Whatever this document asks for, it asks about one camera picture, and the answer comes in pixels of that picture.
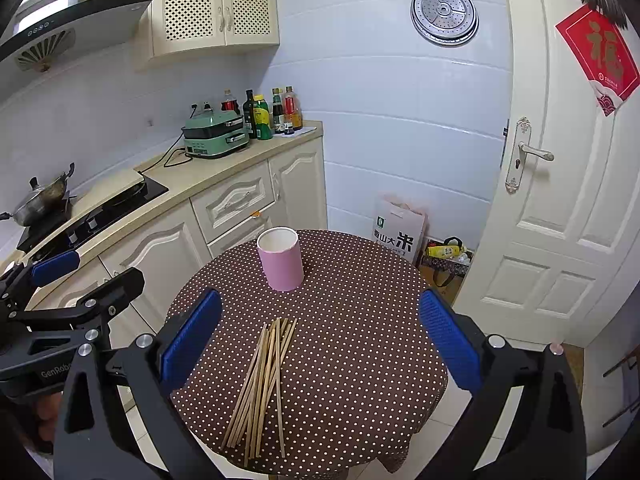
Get dark soy sauce bottle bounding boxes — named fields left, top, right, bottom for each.
left=243, top=89, right=257, bottom=139

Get white rice bag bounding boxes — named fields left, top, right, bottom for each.
left=372, top=195, right=428, bottom=263

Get red fu paper decoration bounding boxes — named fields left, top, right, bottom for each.
left=555, top=4, right=639, bottom=117

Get black gas stove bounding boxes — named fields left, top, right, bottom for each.
left=30, top=177, right=168, bottom=262

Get cream base kitchen cabinets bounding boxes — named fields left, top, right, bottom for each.
left=29, top=136, right=329, bottom=351

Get black range hood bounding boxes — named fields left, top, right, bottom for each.
left=1, top=0, right=152, bottom=79

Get bag with yellow items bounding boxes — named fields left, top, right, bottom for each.
left=420, top=236, right=473, bottom=288

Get brown polka dot tablecloth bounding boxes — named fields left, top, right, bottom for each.
left=170, top=230, right=448, bottom=479

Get steel wok with lid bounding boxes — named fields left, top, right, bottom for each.
left=1, top=162, right=75, bottom=228

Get silver door handle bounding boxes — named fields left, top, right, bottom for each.
left=504, top=117, right=554, bottom=194

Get cream lattice wall cabinet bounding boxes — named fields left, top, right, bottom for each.
left=132, top=0, right=280, bottom=70

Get white panel door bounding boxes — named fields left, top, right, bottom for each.
left=454, top=0, right=639, bottom=347

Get wooden chopstick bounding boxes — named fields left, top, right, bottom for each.
left=240, top=318, right=294, bottom=441
left=232, top=320, right=286, bottom=449
left=250, top=318, right=297, bottom=458
left=276, top=318, right=285, bottom=458
left=220, top=324, right=267, bottom=450
left=243, top=318, right=280, bottom=466
left=234, top=317, right=292, bottom=449
left=227, top=322, right=276, bottom=454
left=248, top=318, right=288, bottom=458

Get green electric cooker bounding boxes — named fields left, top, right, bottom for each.
left=181, top=108, right=250, bottom=158

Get pink cylindrical utensil holder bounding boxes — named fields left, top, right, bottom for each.
left=256, top=226, right=304, bottom=292

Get beige kitchen countertop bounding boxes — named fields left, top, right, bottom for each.
left=0, top=119, right=324, bottom=311

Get orange liquid bottle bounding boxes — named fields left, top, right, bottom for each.
left=283, top=86, right=303, bottom=130

